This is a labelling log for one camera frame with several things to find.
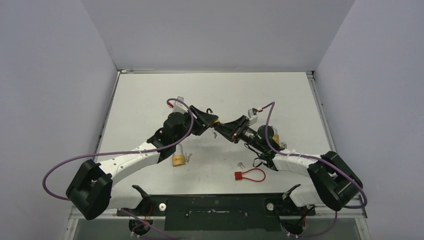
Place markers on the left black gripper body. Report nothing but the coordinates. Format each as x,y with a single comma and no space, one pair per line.
197,128

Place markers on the yellow black padlock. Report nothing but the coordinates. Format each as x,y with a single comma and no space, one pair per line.
212,118

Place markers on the red cable lock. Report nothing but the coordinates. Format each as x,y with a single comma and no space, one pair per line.
255,175

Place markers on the brass padlock long shackle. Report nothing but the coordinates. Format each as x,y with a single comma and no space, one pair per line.
178,158

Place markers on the brass padlock short shackle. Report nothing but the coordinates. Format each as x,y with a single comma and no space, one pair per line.
271,134

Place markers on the keys beside long-shackle padlock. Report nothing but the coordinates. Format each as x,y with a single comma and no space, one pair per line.
188,157

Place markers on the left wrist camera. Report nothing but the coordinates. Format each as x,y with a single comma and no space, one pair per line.
177,105

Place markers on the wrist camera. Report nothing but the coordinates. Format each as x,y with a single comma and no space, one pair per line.
253,115
177,105

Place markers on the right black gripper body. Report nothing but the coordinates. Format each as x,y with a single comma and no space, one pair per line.
236,131

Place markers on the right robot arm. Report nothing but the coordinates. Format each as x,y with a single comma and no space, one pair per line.
333,183

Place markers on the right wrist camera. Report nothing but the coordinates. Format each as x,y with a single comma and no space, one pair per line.
253,115

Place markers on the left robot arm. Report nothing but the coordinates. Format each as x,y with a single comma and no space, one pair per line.
91,189

